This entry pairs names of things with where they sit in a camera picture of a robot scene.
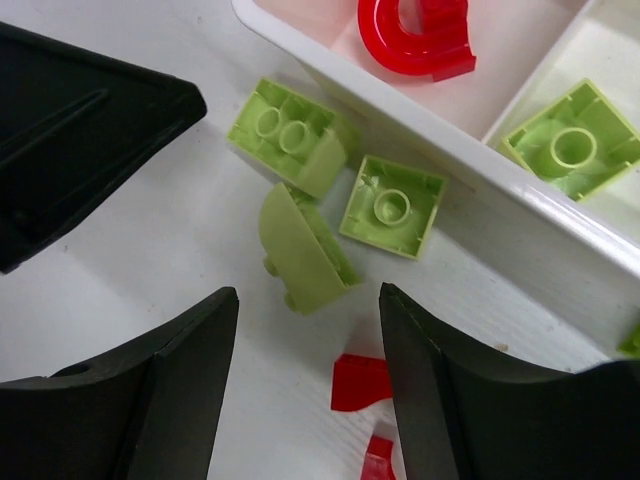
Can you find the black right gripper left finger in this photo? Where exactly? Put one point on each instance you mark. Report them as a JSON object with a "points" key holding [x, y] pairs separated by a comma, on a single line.
{"points": [[147, 409]]}

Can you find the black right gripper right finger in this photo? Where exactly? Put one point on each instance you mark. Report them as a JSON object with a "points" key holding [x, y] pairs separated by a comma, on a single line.
{"points": [[465, 410]]}

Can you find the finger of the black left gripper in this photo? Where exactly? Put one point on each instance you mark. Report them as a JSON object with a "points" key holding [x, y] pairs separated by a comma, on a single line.
{"points": [[75, 125]]}

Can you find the light green 2x3 lego brick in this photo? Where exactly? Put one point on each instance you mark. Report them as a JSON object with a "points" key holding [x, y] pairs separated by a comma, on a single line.
{"points": [[279, 127]]}

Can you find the light green 2x2 lego brick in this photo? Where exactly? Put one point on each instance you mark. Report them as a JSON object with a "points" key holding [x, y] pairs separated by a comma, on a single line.
{"points": [[579, 144], [392, 206]]}

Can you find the light green sloped lego brick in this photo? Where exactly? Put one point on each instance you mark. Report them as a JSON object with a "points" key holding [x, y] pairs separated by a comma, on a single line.
{"points": [[301, 250]]}

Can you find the red transparent curved lego piece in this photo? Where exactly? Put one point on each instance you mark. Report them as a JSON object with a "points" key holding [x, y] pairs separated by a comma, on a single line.
{"points": [[441, 50]]}

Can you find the small green lego brick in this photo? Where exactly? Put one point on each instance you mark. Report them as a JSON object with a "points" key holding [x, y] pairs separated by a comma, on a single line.
{"points": [[630, 346]]}

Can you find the red lego piece middle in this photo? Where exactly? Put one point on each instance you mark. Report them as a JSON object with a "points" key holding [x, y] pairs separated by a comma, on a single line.
{"points": [[377, 463]]}

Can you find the red lego piece upper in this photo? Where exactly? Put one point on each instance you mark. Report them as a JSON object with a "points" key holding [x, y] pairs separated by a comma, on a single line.
{"points": [[359, 382]]}

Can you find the white divided sorting tray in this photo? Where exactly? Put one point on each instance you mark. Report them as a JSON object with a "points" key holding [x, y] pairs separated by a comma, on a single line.
{"points": [[579, 260]]}

